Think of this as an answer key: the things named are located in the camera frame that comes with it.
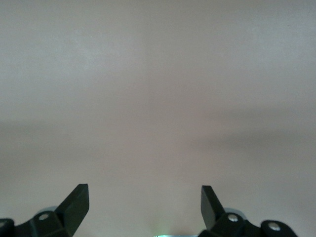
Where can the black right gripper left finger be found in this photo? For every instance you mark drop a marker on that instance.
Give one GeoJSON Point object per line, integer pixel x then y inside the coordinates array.
{"type": "Point", "coordinates": [69, 212]}

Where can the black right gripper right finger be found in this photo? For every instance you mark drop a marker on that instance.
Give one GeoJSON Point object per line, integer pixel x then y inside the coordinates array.
{"type": "Point", "coordinates": [212, 214]}

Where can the brown table cover sheet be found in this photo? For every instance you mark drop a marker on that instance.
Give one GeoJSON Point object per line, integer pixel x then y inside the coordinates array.
{"type": "Point", "coordinates": [74, 74]}

